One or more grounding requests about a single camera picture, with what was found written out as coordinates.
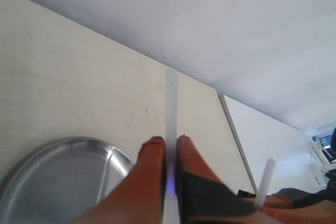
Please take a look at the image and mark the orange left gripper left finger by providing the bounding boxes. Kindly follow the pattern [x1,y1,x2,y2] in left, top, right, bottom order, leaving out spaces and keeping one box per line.
[72,136,166,223]

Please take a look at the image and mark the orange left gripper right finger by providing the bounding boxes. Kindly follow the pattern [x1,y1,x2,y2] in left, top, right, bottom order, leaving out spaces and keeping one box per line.
[176,135,279,223]

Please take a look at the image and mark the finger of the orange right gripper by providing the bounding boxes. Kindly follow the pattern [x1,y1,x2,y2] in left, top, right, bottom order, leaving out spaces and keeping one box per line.
[237,188,316,224]

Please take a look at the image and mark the translucent white plastic straw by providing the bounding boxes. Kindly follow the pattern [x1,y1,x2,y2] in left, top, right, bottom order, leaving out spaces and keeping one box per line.
[162,68,276,224]

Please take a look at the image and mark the white background equipment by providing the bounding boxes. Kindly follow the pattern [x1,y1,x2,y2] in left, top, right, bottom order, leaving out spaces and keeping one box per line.
[309,129,335,190]

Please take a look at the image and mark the white side table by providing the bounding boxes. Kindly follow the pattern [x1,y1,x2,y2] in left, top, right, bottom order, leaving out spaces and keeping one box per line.
[220,95,324,194]

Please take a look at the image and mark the round stainless steel plate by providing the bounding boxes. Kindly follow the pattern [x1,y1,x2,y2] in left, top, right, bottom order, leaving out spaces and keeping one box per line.
[1,136,133,223]

